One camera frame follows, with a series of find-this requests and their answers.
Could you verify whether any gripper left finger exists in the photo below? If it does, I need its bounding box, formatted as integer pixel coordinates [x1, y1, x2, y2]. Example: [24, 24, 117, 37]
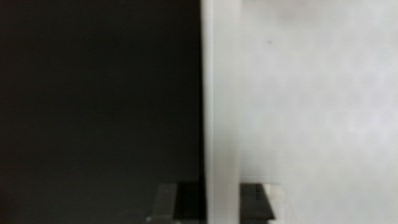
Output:
[143, 182, 206, 224]

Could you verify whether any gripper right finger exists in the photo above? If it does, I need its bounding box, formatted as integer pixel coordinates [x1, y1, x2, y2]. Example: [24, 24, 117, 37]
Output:
[239, 183, 275, 224]

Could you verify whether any white desk tabletop tray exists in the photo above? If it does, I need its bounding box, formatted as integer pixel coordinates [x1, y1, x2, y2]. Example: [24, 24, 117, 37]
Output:
[200, 0, 398, 224]

